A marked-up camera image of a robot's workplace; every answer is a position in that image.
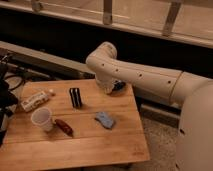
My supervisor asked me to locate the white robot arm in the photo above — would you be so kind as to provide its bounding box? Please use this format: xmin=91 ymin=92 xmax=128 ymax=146
xmin=86 ymin=42 xmax=213 ymax=171

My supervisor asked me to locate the black round bowl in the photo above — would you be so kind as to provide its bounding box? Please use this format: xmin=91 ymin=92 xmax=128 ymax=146
xmin=113 ymin=81 xmax=126 ymax=91

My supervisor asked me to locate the blue sponge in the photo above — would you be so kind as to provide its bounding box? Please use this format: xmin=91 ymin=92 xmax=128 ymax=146
xmin=95 ymin=112 xmax=115 ymax=129

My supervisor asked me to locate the red brown pocket knife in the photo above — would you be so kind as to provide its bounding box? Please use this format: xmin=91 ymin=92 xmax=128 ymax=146
xmin=55 ymin=119 xmax=73 ymax=136

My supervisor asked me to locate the white plastic cup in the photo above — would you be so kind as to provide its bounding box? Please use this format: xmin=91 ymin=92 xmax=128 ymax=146
xmin=31 ymin=107 xmax=53 ymax=132

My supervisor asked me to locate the black equipment with cables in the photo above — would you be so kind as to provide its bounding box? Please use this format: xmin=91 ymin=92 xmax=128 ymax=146
xmin=0 ymin=53 xmax=24 ymax=146

